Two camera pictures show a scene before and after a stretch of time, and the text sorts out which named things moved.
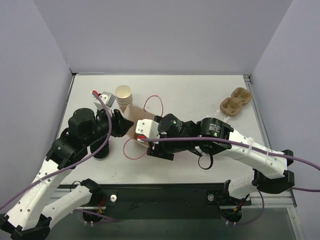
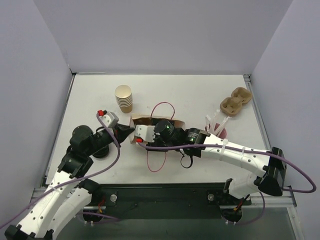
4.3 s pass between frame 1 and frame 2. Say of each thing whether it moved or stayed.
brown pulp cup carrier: stayed
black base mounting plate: stayed
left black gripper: moved
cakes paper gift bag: moved
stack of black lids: stayed
